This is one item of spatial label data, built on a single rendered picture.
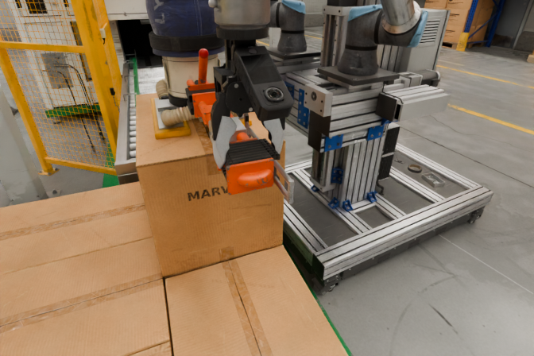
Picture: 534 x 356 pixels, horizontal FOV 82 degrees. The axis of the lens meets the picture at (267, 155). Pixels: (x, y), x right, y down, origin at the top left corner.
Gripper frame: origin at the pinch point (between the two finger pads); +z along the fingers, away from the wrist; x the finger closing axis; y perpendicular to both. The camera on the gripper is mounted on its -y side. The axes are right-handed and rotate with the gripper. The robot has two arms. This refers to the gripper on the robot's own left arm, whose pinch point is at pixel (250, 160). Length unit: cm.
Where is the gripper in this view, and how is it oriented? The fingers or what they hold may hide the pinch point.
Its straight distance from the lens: 50.1
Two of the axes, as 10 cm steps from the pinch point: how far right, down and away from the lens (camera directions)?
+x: -9.4, 1.7, -3.1
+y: -3.5, -4.5, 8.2
